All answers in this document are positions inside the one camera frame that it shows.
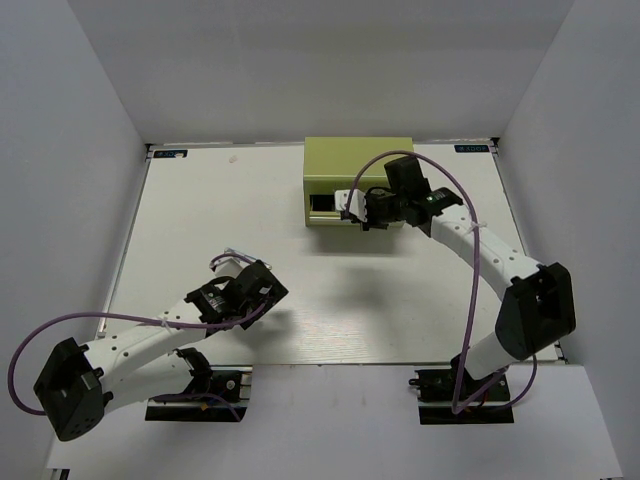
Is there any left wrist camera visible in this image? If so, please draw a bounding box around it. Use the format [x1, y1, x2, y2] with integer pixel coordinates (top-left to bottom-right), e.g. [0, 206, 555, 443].
[209, 247, 259, 277]

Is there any right blue label sticker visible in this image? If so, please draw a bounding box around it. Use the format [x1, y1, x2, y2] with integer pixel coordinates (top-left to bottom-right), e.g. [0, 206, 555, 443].
[454, 144, 491, 153]

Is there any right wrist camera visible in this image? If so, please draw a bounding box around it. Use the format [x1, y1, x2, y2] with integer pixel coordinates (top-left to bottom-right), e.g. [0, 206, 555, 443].
[334, 189, 367, 223]

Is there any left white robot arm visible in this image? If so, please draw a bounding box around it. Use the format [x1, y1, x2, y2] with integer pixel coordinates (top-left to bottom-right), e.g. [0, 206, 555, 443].
[34, 260, 288, 442]

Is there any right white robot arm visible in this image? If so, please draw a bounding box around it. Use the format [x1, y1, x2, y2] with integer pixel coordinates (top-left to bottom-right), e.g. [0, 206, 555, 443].
[343, 151, 576, 399]

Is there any purple cable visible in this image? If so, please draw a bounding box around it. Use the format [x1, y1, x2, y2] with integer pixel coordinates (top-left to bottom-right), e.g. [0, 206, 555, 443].
[8, 252, 276, 421]
[344, 149, 539, 415]

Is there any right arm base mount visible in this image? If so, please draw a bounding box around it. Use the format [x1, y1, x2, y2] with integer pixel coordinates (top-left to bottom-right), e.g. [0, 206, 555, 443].
[407, 367, 516, 427]

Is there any green metal drawer cabinet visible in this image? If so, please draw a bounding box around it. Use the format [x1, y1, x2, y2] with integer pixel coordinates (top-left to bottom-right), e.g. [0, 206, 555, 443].
[303, 137, 414, 227]

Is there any left blue label sticker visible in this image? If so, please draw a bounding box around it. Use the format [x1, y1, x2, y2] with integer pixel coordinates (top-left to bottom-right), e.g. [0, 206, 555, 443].
[153, 149, 188, 159]

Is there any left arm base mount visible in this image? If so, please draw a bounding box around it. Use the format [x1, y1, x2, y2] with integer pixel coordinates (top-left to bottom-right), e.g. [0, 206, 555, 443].
[145, 366, 253, 423]

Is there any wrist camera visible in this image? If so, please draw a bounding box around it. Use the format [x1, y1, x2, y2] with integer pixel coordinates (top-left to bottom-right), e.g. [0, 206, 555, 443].
[209, 247, 259, 277]
[334, 189, 367, 223]

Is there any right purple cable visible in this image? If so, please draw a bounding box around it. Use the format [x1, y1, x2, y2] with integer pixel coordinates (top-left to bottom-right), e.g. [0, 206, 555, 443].
[344, 149, 539, 415]

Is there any blue label sticker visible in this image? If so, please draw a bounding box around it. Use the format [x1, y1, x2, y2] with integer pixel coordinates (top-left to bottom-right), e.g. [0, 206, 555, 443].
[454, 144, 491, 153]
[153, 149, 188, 159]

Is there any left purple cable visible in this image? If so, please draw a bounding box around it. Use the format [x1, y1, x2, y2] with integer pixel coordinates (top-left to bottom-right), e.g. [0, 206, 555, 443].
[8, 252, 276, 421]

